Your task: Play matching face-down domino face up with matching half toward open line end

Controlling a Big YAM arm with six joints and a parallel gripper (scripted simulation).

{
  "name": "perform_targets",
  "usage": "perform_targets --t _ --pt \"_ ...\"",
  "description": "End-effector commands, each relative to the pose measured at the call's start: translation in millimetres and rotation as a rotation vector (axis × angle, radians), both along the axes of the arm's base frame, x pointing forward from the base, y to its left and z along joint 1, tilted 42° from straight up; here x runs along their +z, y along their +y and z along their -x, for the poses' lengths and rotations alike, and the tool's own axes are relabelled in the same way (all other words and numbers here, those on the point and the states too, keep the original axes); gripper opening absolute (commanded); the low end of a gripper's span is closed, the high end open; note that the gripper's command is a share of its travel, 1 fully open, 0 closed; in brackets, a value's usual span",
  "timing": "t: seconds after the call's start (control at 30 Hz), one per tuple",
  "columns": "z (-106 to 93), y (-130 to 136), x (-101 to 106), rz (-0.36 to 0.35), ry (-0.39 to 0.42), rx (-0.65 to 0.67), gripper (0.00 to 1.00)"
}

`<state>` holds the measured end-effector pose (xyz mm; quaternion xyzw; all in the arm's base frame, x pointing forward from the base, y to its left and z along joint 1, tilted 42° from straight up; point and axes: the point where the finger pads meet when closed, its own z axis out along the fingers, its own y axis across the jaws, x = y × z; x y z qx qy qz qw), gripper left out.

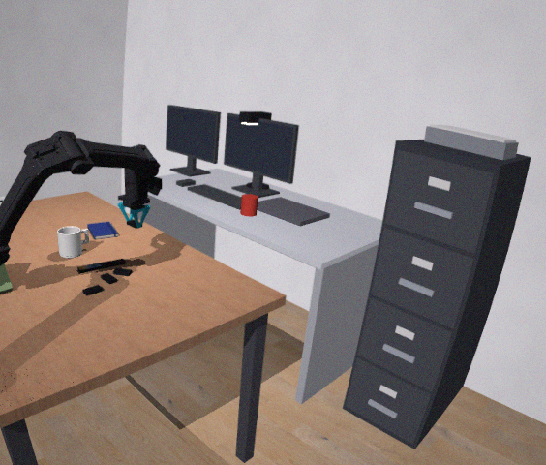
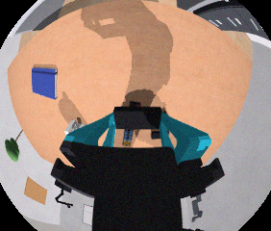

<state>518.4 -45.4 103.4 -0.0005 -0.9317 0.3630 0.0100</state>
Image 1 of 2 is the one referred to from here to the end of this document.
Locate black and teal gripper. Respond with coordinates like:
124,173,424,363
118,181,150,228

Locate grey metal mug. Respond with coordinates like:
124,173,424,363
57,227,89,258

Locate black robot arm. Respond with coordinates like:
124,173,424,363
0,131,162,266

